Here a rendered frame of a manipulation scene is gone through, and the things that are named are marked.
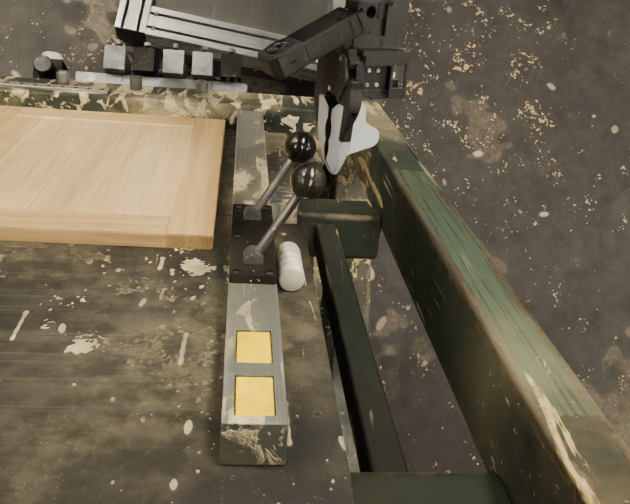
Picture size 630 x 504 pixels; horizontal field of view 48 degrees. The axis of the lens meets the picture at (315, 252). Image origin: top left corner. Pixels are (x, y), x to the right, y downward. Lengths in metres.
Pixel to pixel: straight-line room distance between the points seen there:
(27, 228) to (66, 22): 1.67
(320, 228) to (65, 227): 0.40
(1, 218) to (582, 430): 0.70
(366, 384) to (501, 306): 0.16
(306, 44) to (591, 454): 0.48
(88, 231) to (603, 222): 2.01
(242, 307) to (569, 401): 0.30
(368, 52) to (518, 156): 1.76
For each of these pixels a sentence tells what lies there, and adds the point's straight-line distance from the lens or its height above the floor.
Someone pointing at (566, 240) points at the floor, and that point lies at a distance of 2.53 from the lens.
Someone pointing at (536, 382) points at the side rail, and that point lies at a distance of 0.62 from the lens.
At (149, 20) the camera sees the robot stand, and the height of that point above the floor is 0.23.
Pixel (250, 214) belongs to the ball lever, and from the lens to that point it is 0.84.
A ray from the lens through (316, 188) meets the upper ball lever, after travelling 0.70.
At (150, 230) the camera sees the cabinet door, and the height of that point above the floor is 1.36.
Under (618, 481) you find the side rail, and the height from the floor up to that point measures 1.76.
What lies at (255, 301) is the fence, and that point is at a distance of 0.69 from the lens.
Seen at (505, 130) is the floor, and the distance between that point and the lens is 2.53.
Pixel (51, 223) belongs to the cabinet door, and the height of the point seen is 1.35.
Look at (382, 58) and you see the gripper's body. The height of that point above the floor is 1.51.
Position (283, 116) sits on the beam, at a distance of 1.41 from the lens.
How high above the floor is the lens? 2.23
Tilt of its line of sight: 79 degrees down
